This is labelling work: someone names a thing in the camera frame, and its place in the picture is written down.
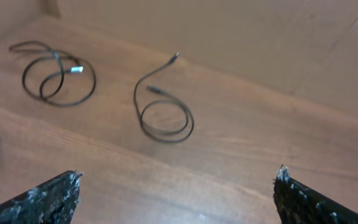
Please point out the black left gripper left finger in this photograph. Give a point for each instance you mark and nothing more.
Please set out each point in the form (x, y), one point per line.
(53, 201)

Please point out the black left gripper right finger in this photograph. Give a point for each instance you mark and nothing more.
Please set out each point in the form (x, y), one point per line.
(299, 204)

